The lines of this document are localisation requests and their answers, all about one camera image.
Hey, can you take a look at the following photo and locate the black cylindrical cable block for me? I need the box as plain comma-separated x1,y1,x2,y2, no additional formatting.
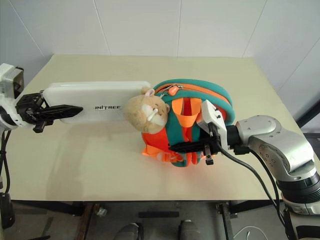
0,191,16,230

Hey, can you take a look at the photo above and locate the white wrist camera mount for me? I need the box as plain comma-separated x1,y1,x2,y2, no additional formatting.
201,99,229,152
0,63,26,130

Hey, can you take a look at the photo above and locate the black metal table frame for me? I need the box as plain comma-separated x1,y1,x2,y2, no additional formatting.
11,199,287,218

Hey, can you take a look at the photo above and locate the black flat floor strip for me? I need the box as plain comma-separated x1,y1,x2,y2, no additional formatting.
138,211,181,219

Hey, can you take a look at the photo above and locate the dark metal stand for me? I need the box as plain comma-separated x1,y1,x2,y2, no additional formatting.
296,99,320,141

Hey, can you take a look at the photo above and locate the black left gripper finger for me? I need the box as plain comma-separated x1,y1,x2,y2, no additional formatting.
39,104,84,121

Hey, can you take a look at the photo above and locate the rusty metal table leg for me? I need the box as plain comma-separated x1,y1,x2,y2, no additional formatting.
76,203,101,240

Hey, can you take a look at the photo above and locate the orange and teal backpack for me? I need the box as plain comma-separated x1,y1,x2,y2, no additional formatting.
141,77,237,170

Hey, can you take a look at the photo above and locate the orange zipper pull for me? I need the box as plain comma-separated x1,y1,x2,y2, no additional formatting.
167,84,180,97

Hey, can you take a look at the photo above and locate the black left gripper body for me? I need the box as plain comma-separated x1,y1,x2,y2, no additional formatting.
15,91,55,134

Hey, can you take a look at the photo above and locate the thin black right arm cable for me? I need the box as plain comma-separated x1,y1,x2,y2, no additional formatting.
234,146,281,202

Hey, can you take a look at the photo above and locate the beige plush hamster toy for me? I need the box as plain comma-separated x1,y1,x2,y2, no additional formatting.
122,86,171,134

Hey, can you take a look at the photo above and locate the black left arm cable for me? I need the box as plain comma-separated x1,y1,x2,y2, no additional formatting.
0,128,12,195

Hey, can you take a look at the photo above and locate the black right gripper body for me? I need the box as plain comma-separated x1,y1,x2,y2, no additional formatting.
196,119,223,166

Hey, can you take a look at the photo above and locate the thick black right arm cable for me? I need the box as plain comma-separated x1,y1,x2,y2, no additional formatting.
211,124,288,227

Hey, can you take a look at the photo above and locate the dark grey rounded shape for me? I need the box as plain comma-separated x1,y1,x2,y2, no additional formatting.
178,219,201,240
113,221,144,240

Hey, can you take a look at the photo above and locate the white floor cable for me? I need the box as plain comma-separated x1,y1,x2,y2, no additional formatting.
231,225,262,240

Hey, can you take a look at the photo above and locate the white Unitree plastic box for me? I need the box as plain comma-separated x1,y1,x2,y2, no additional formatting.
42,80,154,125

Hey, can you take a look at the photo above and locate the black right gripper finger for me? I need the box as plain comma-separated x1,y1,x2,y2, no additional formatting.
168,140,209,154

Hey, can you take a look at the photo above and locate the small clear plastic piece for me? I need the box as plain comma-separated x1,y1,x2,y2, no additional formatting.
95,205,109,217

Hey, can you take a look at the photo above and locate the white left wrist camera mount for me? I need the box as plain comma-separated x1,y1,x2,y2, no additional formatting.
0,63,26,130

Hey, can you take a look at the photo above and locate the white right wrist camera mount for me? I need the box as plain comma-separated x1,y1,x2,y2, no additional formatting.
201,99,229,152

